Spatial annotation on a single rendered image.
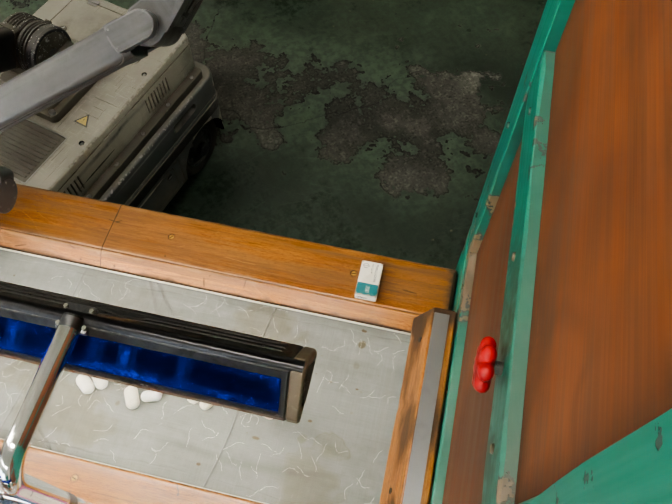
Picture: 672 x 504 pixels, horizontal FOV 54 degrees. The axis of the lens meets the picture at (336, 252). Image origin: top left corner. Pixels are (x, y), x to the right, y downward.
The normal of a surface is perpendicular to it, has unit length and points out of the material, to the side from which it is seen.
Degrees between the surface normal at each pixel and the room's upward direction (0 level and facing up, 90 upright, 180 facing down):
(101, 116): 0
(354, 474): 0
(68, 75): 49
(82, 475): 0
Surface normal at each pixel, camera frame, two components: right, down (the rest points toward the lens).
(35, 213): 0.00, -0.48
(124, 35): -0.11, 0.30
